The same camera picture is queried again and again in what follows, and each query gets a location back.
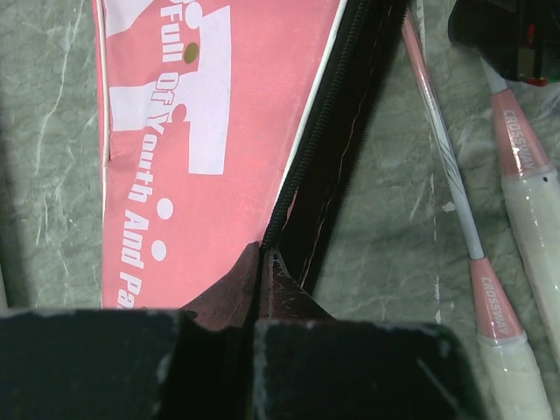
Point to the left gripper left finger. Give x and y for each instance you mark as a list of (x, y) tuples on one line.
[(186, 363)]

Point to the pink racket cover bag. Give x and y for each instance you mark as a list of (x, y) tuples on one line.
[(209, 113)]

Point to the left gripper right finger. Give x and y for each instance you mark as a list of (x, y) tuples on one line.
[(309, 365)]

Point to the pink badminton racket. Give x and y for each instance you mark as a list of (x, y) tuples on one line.
[(530, 187), (510, 362)]

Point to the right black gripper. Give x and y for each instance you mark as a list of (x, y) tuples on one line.
[(518, 39)]

